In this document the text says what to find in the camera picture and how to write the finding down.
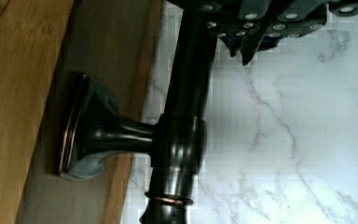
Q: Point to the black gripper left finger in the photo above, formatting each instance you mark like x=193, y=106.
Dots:
x=249, y=26

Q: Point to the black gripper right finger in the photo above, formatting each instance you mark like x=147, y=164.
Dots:
x=344, y=8

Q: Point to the dark bronze drawer handle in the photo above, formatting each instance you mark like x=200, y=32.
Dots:
x=175, y=144

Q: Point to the wooden drawer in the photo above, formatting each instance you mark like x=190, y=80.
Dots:
x=46, y=47

